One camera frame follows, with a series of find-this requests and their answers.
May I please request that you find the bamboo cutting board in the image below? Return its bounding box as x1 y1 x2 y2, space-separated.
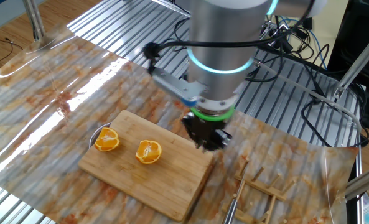
77 109 215 222

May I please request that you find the cut orange piece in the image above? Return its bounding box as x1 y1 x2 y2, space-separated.
93 126 121 152
135 139 162 165

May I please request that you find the black equipment case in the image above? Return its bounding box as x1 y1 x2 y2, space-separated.
327 0 369 130

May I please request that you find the clear plastic tube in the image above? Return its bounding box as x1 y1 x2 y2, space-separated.
254 60 363 138

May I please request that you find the thin aluminium frame post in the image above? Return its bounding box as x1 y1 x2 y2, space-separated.
355 136 364 224

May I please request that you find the marble pattern plastic mat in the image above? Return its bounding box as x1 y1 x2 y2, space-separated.
0 24 359 224

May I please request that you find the black power adapter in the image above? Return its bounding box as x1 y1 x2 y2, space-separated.
302 15 314 31

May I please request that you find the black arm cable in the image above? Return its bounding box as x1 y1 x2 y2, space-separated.
142 0 317 75

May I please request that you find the black camera clamp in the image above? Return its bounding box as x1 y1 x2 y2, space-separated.
260 21 294 52

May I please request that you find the black looped cable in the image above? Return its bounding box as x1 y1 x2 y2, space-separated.
300 43 369 149

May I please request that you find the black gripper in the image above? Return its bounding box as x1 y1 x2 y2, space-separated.
180 111 233 152

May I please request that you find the steel cleaver knife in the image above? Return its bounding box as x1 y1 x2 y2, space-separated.
223 166 250 224

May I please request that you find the black floor cable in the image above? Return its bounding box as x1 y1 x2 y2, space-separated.
0 37 24 65

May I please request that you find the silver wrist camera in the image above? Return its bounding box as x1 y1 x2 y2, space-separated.
151 67 209 108

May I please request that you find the wooden peg rack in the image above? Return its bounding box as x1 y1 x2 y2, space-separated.
221 157 297 224

